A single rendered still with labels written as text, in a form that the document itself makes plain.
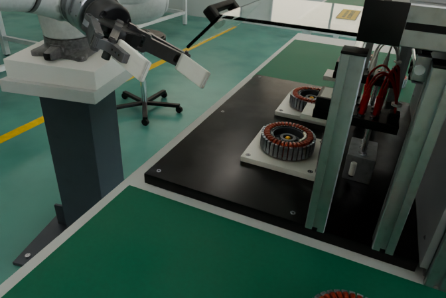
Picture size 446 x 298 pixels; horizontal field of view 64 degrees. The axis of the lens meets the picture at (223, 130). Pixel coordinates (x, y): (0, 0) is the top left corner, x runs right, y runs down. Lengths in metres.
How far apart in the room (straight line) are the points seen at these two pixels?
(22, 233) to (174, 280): 1.34
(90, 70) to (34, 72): 0.18
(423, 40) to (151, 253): 0.45
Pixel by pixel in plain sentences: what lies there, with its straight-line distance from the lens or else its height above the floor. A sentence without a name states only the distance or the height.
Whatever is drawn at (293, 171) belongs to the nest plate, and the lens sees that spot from 0.70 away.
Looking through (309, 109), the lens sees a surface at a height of 0.88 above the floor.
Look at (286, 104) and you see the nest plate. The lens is 0.97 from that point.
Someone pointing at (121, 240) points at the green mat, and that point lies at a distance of 0.60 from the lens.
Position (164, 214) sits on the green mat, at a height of 0.75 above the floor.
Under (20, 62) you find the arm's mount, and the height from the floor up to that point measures 0.81.
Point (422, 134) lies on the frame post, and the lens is 0.50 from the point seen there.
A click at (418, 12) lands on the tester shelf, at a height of 1.11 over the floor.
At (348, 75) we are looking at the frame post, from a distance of 0.48.
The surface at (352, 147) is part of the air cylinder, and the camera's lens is 0.73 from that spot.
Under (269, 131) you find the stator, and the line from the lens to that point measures 0.74.
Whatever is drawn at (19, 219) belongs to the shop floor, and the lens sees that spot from 1.91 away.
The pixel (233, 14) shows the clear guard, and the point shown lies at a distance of 0.56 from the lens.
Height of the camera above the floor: 1.17
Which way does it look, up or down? 28 degrees down
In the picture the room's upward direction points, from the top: 3 degrees clockwise
